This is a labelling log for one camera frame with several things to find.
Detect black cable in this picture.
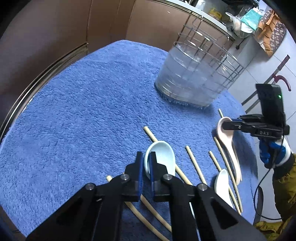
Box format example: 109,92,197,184
253,136,286,220

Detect clear utensil holder wire rack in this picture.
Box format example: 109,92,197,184
154,15,244,108

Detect brown kitchen cabinets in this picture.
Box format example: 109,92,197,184
1,1,235,136

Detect brown patterned apron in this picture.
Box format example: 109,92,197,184
254,9,287,57

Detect maroon handled umbrella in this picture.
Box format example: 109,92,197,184
241,55,292,106

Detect right blue gloved hand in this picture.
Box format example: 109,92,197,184
259,136,292,169

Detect wooden chopstick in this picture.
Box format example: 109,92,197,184
213,137,243,214
185,146,207,185
209,151,241,215
140,195,171,232
105,175,170,241
144,126,193,185

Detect white ceramic spoon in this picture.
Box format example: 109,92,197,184
214,169,233,208

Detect teal plastic bag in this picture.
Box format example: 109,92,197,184
241,8,263,31

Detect yellow detergent bag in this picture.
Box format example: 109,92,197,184
208,8,222,21

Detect light blue ceramic spoon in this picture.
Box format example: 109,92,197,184
144,141,176,179

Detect blue towel mat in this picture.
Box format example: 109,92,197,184
1,40,244,235

